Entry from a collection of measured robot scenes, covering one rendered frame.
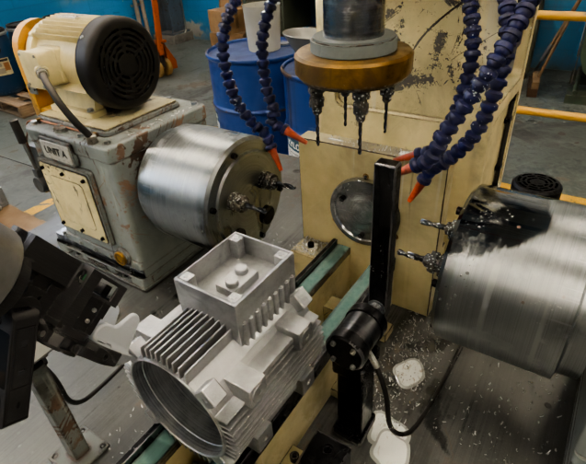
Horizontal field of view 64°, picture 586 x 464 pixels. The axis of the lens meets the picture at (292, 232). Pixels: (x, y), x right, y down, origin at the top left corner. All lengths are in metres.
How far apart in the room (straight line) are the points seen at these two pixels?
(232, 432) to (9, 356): 0.24
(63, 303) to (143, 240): 0.61
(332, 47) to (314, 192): 0.37
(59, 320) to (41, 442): 0.50
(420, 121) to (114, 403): 0.77
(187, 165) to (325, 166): 0.27
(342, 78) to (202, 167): 0.33
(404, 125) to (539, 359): 0.50
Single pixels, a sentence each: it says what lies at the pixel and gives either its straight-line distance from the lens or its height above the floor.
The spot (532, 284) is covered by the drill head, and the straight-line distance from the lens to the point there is 0.66.
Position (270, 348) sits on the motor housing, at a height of 1.06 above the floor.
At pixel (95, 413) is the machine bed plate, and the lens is 0.96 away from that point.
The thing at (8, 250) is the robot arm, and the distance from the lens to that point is 0.43.
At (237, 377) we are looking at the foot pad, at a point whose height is 1.08.
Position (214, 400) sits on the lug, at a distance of 0.55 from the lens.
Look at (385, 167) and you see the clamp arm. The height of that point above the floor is 1.25.
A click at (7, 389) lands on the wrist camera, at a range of 0.50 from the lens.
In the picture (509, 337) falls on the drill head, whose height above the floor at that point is 1.04.
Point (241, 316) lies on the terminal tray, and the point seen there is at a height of 1.12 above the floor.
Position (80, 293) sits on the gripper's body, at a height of 1.23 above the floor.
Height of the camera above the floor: 1.51
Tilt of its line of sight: 34 degrees down
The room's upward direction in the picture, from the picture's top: 4 degrees counter-clockwise
